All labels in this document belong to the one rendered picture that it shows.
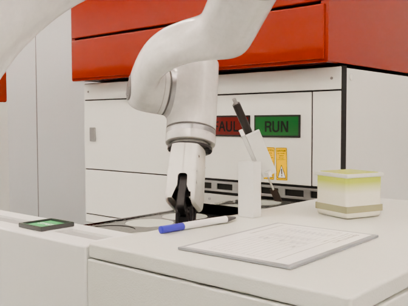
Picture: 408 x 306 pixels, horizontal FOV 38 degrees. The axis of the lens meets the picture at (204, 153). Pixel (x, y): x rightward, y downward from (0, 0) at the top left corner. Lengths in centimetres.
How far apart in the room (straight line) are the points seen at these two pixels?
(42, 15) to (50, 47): 400
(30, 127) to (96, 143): 304
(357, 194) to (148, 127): 76
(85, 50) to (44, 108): 292
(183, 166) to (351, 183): 26
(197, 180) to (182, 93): 15
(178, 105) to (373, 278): 51
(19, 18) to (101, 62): 112
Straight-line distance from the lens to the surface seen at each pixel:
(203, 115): 97
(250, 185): 89
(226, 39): 87
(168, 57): 90
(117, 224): 123
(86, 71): 166
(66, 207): 439
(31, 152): 472
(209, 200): 139
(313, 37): 119
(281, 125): 127
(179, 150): 94
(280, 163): 128
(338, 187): 91
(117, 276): 70
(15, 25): 50
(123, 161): 162
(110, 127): 165
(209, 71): 101
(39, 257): 82
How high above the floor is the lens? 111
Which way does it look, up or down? 3 degrees down
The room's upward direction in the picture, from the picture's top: straight up
